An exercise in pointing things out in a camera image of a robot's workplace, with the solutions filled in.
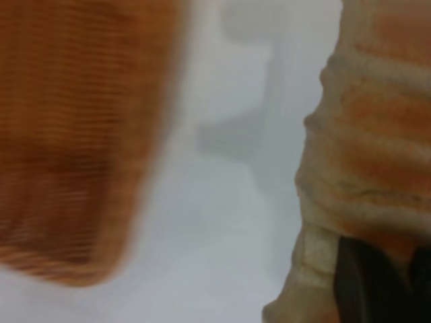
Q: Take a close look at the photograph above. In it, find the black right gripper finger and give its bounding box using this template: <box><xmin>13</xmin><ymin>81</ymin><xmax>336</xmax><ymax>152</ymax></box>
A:
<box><xmin>333</xmin><ymin>235</ymin><xmax>431</xmax><ymax>323</ymax></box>

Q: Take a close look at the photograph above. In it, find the striped orange cream bread roll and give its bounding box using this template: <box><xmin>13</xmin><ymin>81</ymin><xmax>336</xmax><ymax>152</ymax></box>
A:
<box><xmin>261</xmin><ymin>0</ymin><xmax>431</xmax><ymax>323</ymax></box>

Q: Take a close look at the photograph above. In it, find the orange woven wicker basket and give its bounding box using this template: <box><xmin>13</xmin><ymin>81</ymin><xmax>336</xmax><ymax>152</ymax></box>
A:
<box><xmin>0</xmin><ymin>0</ymin><xmax>193</xmax><ymax>289</ymax></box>

